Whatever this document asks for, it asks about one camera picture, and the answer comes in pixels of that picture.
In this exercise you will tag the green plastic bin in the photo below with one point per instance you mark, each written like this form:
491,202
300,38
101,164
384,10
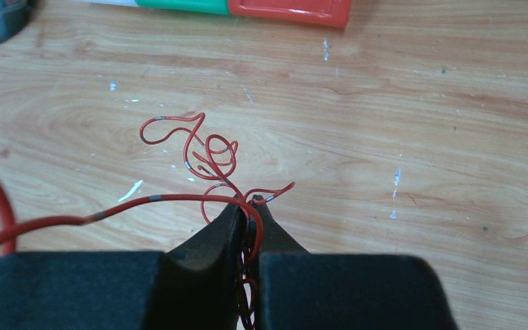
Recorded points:
202,6

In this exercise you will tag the white plastic bin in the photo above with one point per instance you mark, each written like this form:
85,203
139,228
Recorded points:
125,3

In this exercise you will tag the red plastic bin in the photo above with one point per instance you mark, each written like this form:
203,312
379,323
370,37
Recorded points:
332,13

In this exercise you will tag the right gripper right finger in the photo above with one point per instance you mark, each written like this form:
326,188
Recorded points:
298,289

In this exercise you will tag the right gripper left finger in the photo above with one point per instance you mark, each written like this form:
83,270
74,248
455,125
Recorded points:
191,287

